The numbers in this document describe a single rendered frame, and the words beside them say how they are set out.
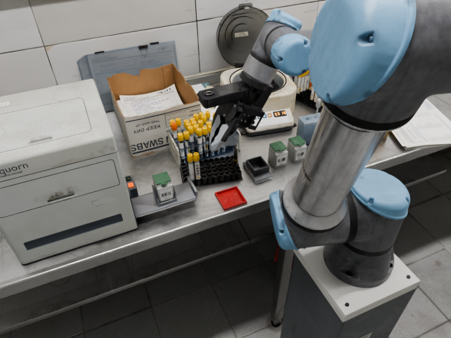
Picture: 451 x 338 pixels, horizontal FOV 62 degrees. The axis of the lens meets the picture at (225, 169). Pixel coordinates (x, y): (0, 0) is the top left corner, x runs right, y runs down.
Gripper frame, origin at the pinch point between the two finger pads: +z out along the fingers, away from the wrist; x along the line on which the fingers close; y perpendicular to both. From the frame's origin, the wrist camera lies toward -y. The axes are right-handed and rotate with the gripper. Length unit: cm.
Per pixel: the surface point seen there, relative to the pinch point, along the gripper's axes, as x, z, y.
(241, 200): -6.0, 11.4, 13.3
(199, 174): 4.7, 12.1, 4.6
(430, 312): -30, 45, 130
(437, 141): -10, -23, 71
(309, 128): 6.2, -9.6, 34.6
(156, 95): 48.3, 10.0, 4.0
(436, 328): -36, 47, 128
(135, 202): 1.5, 21.6, -12.0
